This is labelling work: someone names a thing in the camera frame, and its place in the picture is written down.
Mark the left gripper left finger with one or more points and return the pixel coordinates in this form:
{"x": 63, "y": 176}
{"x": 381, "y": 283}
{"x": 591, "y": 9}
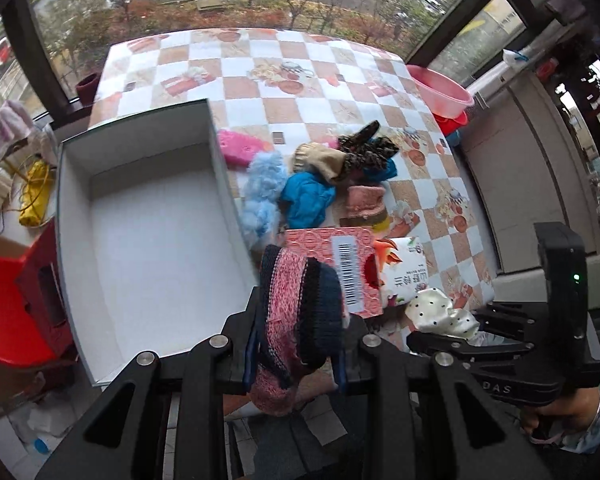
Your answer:
{"x": 239, "y": 367}

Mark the pink towel on rack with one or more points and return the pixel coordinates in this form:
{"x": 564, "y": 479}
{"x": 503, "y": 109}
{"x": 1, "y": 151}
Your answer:
{"x": 16, "y": 125}

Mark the red patterned tissue box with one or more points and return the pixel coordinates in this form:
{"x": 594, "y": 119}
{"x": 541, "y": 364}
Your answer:
{"x": 350, "y": 251}

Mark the red plastic basin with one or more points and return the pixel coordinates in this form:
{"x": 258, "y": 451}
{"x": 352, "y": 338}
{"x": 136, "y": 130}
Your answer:
{"x": 449, "y": 125}

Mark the pink fuzzy sock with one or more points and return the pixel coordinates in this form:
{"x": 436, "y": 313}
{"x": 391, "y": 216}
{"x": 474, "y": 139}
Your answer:
{"x": 365, "y": 206}

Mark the light blue fluffy duster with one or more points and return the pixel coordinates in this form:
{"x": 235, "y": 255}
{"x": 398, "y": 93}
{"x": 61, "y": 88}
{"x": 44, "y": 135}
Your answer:
{"x": 260, "y": 215}

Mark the red plastic chair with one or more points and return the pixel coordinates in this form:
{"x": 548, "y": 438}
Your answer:
{"x": 34, "y": 326}

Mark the leopard print fabric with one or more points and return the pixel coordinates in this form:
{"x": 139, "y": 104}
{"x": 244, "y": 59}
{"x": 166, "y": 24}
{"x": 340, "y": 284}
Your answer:
{"x": 354, "y": 146}

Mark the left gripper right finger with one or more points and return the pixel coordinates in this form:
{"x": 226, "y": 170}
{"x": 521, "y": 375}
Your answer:
{"x": 352, "y": 365}

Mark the beige knitted glove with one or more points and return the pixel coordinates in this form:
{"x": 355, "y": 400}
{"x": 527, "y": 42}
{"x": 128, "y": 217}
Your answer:
{"x": 319, "y": 159}

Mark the yellow bag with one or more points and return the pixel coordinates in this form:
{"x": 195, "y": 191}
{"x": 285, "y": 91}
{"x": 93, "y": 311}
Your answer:
{"x": 36, "y": 194}

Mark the white orange tissue pack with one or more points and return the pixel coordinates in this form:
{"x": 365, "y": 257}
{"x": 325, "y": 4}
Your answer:
{"x": 402, "y": 270}

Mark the dark red slipper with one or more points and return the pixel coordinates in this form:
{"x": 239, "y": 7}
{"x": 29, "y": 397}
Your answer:
{"x": 86, "y": 89}

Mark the white polka dot cloth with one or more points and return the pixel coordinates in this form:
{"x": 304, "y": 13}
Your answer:
{"x": 431, "y": 311}

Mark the grey white cardboard box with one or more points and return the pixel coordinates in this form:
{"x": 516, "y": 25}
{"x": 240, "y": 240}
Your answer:
{"x": 150, "y": 252}

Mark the pink foam sponge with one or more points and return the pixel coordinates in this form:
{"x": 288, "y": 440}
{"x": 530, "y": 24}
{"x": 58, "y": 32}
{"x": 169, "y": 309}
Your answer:
{"x": 239, "y": 149}

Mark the pink plastic basin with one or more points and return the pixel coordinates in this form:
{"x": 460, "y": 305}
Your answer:
{"x": 443, "y": 96}

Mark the person's right hand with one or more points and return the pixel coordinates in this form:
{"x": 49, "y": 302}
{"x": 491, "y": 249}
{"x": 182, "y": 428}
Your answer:
{"x": 577, "y": 418}

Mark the checkered patterned tablecloth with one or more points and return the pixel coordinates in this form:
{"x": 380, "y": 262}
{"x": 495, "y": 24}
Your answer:
{"x": 289, "y": 88}

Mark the pink navy knitted sock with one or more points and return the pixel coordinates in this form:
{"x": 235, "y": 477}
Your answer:
{"x": 298, "y": 326}

